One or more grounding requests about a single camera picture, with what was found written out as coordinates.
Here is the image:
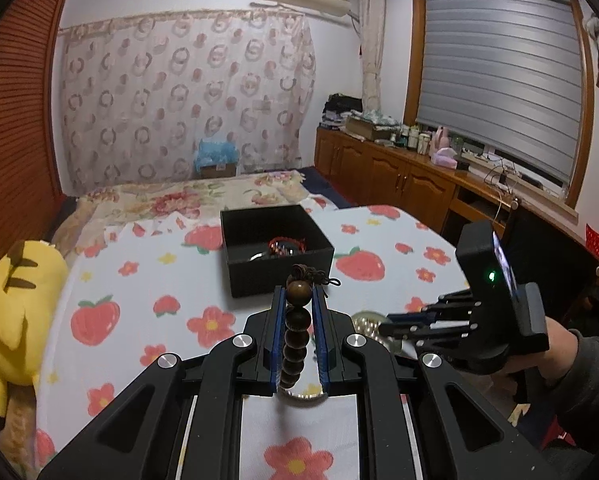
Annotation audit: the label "strawberry printed bed sheet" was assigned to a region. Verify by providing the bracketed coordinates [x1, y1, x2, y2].
[34, 204, 485, 480]

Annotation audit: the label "black flat panel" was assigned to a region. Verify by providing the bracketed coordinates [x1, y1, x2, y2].
[504, 202, 599, 321]

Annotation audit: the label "wooden window frame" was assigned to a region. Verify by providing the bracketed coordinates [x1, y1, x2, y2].
[403, 0, 596, 209]

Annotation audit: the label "cardboard box with green packets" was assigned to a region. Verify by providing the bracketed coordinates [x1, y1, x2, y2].
[344, 110, 403, 142]

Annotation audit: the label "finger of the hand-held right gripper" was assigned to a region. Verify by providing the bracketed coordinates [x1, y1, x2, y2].
[378, 316, 480, 357]
[387, 289, 480, 325]

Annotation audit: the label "silver sparkly bracelet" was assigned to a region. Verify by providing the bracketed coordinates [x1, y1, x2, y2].
[350, 311, 405, 356]

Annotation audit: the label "wooden slatted wardrobe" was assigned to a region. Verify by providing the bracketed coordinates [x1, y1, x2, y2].
[0, 0, 78, 291]

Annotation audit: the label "yellow plush toy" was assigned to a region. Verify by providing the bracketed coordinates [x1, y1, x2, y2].
[0, 240, 69, 418]

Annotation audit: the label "narrow white curtain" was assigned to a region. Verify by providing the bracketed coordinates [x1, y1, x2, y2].
[357, 0, 387, 116]

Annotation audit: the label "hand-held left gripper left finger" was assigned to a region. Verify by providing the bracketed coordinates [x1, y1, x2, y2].
[37, 286, 288, 480]

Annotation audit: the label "circle patterned curtain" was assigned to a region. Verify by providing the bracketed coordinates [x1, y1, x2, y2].
[60, 10, 316, 196]

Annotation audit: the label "black jewelry box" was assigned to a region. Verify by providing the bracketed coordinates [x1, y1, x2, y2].
[220, 204, 335, 299]

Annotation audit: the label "grey window blind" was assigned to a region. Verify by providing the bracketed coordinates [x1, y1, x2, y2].
[416, 0, 587, 186]

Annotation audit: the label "dark blue mattress cover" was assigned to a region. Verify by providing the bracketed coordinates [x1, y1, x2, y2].
[299, 165, 355, 209]

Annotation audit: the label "tangled cables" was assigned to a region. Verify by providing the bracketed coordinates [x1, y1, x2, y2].
[483, 159, 524, 211]

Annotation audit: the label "pink rabbit figure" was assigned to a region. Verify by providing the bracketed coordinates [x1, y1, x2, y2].
[431, 126, 458, 167]

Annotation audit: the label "wooden cabinet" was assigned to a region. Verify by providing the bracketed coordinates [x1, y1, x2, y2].
[313, 126, 599, 281]

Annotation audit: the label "group of bottles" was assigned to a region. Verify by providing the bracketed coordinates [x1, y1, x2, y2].
[392, 124, 433, 155]

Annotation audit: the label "red bead bracelet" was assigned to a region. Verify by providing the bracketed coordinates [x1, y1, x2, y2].
[268, 237, 307, 259]

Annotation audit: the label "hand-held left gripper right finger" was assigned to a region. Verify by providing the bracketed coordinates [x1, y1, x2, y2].
[312, 286, 561, 480]

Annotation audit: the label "person's right forearm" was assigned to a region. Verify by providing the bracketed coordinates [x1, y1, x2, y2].
[517, 317, 599, 456]

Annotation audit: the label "floral quilt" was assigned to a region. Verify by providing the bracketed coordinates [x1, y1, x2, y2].
[50, 169, 340, 261]

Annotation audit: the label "silver ring-shaped bangle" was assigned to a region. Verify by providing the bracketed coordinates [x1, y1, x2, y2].
[280, 385, 328, 404]

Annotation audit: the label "small cardboard box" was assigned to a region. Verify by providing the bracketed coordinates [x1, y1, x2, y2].
[200, 162, 238, 179]

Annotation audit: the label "blue plastic bag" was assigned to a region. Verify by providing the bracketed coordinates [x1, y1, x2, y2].
[196, 139, 240, 171]

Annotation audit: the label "dark wooden bead bracelet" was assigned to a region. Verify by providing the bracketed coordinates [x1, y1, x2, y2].
[278, 264, 341, 392]

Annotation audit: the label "stack of folded clothes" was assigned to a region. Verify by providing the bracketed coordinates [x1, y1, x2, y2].
[321, 93, 364, 132]

